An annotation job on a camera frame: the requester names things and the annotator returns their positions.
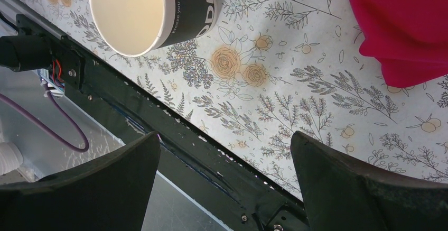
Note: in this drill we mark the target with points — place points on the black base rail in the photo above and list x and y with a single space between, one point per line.
232 190

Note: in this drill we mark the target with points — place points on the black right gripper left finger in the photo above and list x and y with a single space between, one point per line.
110 192

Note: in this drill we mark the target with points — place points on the floral table mat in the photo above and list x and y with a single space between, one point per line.
272 67

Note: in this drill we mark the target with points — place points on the black paper coffee cup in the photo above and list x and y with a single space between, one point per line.
135 27

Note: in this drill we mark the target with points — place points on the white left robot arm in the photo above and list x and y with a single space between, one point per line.
25 52

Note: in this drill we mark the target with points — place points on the red cloth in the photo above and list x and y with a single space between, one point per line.
407 37

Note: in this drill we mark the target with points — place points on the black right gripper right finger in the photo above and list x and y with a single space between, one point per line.
341 192

